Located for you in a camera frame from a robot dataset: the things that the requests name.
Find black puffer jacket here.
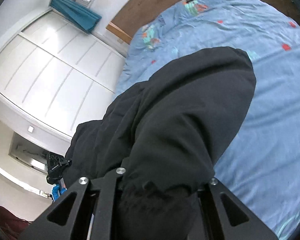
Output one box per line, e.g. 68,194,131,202
63,47,256,239

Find blue and white gloved hand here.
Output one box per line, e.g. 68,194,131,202
51,184,67,202

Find white sliding wardrobe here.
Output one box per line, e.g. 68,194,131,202
0,11,125,137

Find teal curtain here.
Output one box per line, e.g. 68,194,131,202
50,0,102,33

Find wooden bed headboard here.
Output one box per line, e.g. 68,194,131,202
106,0,181,44

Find blue cartoon print bedsheet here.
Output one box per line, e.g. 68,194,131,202
115,0,300,239

